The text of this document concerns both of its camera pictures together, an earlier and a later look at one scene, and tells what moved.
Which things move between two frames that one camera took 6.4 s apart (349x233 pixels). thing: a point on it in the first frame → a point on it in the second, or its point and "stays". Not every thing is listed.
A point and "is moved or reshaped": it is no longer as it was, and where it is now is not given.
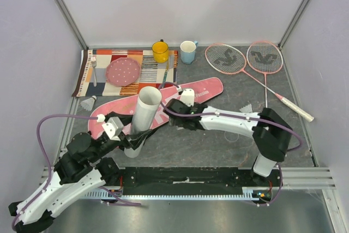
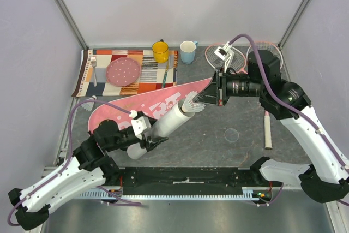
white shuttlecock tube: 149,99 is moved or reshaped
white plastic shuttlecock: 88,104 stays
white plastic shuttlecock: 247,108 is moved or reshaped
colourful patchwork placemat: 92,80 stays
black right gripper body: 174,110 → 221,88
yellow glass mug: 160,51 stays
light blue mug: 188,48 stays
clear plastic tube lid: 231,136 stays
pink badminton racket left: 230,59 stays
